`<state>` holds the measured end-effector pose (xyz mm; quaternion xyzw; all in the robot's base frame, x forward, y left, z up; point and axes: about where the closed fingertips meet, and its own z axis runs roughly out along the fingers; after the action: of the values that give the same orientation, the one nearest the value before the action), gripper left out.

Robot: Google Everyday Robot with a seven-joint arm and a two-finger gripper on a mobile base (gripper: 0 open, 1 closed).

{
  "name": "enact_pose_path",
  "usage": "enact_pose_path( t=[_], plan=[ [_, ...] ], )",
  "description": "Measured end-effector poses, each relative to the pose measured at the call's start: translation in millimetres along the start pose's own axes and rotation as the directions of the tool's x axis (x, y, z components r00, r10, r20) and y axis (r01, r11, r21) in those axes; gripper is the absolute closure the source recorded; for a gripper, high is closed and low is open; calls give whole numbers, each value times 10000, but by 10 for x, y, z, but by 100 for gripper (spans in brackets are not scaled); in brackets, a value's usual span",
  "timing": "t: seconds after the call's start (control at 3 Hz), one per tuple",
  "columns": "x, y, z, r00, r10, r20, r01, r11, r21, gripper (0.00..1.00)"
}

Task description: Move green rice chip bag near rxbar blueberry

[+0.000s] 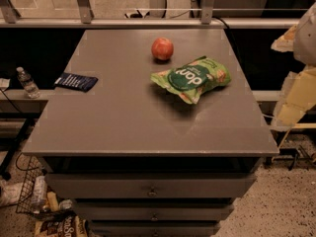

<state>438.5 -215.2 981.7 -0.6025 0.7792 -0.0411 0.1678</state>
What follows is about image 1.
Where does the brown snack bag on floor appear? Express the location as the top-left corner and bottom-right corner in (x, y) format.
(35, 215), (88, 237)

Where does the red apple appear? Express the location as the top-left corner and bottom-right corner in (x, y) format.
(151, 38), (174, 60)

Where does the grey metal railing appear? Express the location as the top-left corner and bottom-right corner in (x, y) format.
(1, 0), (315, 29)

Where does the grey drawer cabinet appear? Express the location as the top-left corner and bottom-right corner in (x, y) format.
(24, 29), (277, 237)

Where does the blue rxbar blueberry bar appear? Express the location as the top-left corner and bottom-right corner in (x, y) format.
(54, 72), (98, 92)

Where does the black wire basket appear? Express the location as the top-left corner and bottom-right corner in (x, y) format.
(16, 157), (72, 220)

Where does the green rice chip bag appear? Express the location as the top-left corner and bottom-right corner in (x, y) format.
(150, 56), (231, 105)

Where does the clear plastic water bottle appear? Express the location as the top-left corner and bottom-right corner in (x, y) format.
(17, 67), (40, 99)

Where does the yellow metal frame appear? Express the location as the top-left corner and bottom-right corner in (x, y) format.
(277, 123), (316, 149)

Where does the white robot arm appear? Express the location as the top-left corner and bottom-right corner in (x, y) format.
(271, 4), (316, 131)

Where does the white plastic bag on floor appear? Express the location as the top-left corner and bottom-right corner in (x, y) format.
(0, 180), (23, 206)

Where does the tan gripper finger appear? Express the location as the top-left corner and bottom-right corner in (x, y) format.
(271, 25), (297, 52)
(271, 66), (316, 131)

